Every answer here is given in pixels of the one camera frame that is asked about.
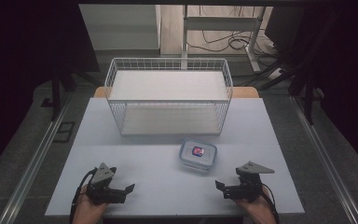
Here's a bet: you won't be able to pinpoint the clear lidded food container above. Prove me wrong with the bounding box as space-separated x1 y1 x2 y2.
179 138 218 173

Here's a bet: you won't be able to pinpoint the person's left hand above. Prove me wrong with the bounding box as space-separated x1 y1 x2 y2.
72 185 109 220

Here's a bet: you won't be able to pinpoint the black floor bracket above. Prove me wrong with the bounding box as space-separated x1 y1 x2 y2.
53 120 76 144

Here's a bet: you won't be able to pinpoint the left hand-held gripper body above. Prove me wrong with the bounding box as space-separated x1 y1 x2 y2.
86 161 119 205

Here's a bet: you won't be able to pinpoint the red and blue small item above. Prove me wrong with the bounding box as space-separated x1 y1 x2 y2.
191 146 205 158

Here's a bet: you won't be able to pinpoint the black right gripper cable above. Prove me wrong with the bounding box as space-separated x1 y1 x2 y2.
260 182 280 224

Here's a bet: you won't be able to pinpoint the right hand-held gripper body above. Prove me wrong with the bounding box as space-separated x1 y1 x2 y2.
235 160 276 203

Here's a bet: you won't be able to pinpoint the white power strip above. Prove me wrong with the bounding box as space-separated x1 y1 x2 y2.
267 66 284 80

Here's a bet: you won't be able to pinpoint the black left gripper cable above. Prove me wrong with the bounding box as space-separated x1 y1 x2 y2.
69 167 99 224

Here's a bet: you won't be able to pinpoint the aluminium floor rail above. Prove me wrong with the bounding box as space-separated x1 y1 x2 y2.
0 92 73 224
288 94 358 224

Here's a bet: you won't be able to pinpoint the person's right hand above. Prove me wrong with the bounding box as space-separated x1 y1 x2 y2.
236 186 278 220

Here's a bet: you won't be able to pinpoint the black metal stand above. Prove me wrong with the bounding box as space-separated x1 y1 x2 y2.
40 55 101 122
287 8 343 126

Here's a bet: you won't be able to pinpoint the white wire basket shelf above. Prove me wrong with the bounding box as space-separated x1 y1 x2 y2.
103 57 234 137

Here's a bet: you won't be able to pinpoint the white cabinet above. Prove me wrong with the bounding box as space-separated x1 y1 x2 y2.
78 4 162 52

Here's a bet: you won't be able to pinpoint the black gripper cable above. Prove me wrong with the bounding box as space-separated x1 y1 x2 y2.
260 182 280 224
69 167 99 224

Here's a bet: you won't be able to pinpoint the white metal desk frame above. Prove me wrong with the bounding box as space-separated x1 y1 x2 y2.
180 4 268 73

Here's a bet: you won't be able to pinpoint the black cables on floor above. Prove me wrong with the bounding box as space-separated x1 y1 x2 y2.
186 5 276 59

